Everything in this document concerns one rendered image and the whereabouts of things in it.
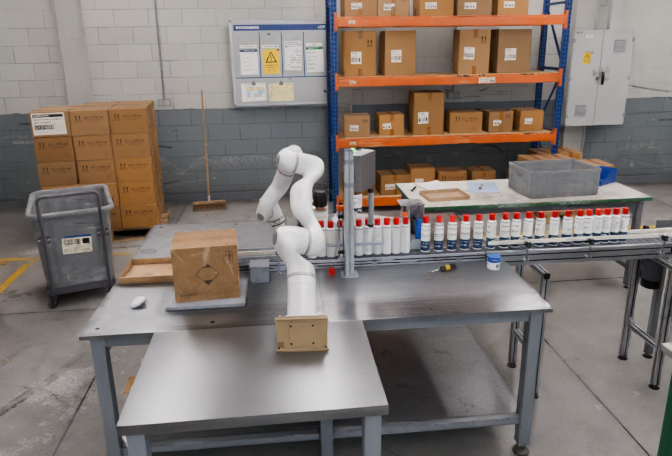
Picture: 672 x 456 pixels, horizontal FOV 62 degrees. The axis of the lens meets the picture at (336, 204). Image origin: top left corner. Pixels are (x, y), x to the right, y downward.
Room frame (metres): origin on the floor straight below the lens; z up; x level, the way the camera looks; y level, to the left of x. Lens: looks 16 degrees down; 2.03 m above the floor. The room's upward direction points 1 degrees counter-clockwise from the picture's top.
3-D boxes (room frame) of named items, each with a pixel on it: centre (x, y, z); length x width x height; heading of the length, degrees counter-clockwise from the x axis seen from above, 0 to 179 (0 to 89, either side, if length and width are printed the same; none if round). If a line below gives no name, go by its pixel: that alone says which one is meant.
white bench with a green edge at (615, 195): (4.49, -1.51, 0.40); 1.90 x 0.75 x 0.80; 96
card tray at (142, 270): (2.78, 0.98, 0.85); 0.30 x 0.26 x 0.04; 95
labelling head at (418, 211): (3.00, -0.42, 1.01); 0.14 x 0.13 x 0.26; 95
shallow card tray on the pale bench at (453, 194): (4.30, -0.87, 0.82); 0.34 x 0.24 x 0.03; 102
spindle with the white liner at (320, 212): (3.14, 0.09, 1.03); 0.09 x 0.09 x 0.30
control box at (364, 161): (2.80, -0.12, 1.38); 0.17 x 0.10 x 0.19; 150
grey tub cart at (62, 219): (4.40, 2.18, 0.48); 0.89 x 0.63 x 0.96; 25
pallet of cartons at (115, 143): (5.93, 2.51, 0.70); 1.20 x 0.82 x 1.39; 102
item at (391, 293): (2.96, 0.13, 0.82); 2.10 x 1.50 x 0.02; 95
